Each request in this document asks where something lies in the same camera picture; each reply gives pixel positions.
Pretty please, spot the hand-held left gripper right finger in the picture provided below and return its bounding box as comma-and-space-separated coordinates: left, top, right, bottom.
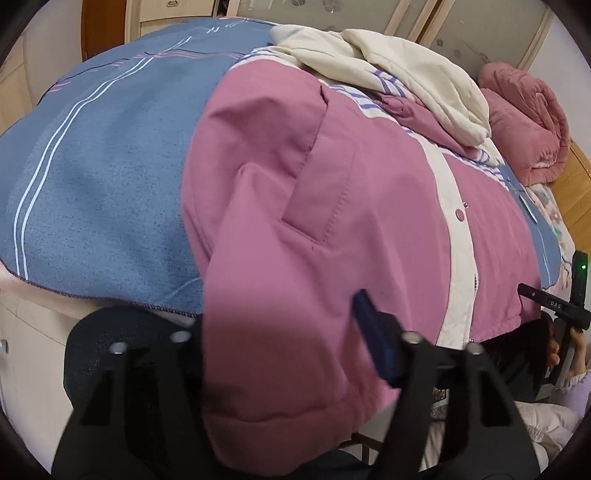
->
353, 289, 542, 480

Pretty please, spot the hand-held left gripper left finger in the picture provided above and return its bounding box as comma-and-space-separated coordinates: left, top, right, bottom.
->
51, 323, 207, 480

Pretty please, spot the pink and cream jacket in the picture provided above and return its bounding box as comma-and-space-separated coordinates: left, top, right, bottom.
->
181, 23, 544, 477

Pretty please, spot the person's right forearm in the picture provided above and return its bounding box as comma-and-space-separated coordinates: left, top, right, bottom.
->
560, 368, 591, 418

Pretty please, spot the person's right hand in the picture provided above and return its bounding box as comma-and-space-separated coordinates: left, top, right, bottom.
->
546, 329, 591, 377

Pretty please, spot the floral bedding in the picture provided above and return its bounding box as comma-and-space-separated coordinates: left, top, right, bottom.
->
525, 181, 576, 292

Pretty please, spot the wooden headboard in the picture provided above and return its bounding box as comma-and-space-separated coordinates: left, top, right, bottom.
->
549, 137, 591, 265

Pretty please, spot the person's pale quilted clothing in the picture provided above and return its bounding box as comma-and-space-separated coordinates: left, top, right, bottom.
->
424, 398, 580, 464

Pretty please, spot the beige bed base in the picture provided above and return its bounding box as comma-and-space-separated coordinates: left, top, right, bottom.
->
0, 270, 95, 467

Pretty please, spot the pink fleece blanket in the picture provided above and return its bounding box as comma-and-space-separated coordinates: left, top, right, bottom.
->
477, 62, 572, 186

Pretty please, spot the blue striped bed sheet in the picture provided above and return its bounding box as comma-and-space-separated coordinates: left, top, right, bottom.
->
0, 16, 573, 320

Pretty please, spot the wardrobe with floral glass doors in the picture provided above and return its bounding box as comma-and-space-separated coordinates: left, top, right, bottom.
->
230, 0, 555, 71

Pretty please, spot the light wooden shelf cabinet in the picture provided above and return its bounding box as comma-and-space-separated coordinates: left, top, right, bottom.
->
127, 0, 223, 37

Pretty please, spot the brown wooden door frame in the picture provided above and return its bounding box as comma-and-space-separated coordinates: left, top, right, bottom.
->
81, 0, 129, 64

